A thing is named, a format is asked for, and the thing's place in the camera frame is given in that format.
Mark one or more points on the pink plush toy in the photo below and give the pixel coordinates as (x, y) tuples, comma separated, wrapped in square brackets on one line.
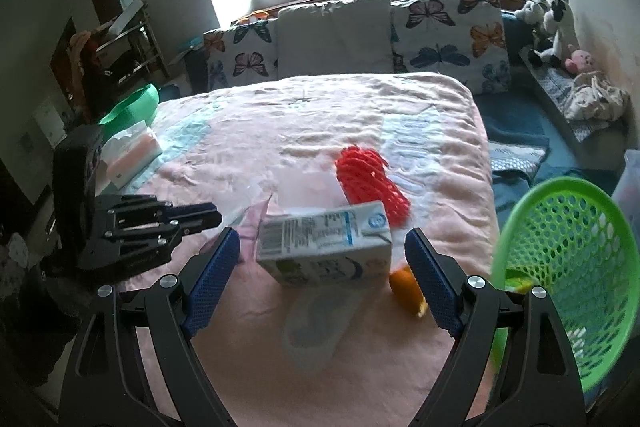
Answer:
[(579, 62)]

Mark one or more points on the black white cow plush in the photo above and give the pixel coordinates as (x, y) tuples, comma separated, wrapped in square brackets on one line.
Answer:
[(555, 32)]

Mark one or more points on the butterfly print pillow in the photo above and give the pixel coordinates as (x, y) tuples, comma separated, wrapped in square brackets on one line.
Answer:
[(240, 57), (450, 37)]

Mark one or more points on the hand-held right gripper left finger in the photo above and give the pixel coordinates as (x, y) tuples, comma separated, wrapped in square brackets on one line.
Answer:
[(215, 277)]

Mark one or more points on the pink translucent plastic wrapper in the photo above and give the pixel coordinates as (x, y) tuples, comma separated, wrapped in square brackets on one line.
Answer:
[(310, 189)]

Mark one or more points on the white milk carton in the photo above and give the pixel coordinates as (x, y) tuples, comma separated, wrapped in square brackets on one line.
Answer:
[(320, 252)]

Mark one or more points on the wooden shelf rack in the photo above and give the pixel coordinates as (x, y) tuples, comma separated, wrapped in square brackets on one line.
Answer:
[(140, 52)]

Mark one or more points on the pink white tissue pack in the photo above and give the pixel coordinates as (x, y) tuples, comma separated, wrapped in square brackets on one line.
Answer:
[(132, 157)]

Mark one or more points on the orange plush toy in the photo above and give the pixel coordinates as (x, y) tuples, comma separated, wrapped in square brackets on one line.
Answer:
[(252, 17)]

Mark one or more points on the clear plastic wrapper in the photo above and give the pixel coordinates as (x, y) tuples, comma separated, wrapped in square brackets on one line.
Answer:
[(250, 219)]

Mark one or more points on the teal flat box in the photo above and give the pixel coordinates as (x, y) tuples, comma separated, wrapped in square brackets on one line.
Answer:
[(192, 47)]

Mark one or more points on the grey plush toy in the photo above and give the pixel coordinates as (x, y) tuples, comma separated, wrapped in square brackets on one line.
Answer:
[(530, 12)]

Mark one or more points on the long white box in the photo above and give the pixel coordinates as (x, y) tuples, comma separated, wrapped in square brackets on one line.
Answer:
[(125, 19)]

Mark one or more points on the brown hanging garment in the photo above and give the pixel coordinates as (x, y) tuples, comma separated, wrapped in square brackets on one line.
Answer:
[(87, 72)]

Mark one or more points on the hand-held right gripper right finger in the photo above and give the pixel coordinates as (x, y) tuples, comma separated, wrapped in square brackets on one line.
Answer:
[(432, 282)]

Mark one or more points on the grey pillow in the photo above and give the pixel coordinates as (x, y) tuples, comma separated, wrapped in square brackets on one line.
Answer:
[(335, 37)]

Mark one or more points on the green plastic basket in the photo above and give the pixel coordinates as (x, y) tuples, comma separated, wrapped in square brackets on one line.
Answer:
[(565, 232)]

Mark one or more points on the red foam fruit net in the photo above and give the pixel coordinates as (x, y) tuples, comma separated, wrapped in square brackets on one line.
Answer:
[(370, 187)]

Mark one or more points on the orange fruit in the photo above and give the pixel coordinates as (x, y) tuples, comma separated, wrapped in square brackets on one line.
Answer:
[(405, 292)]

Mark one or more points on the crumpled floral cloth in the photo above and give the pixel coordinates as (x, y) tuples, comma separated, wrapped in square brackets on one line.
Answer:
[(595, 97)]

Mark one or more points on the dark blue mat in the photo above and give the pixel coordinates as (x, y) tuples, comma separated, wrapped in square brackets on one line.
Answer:
[(515, 127)]

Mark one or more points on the green plastic basin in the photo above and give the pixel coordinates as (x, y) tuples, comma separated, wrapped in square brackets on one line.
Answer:
[(130, 107)]

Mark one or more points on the clear plastic bag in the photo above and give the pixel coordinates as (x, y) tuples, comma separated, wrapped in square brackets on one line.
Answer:
[(315, 332)]

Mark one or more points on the clear plastic storage box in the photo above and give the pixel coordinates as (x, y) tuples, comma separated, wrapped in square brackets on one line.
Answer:
[(630, 177)]

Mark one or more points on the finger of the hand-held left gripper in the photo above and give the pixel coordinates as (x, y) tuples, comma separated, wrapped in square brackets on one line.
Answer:
[(140, 247), (200, 212)]

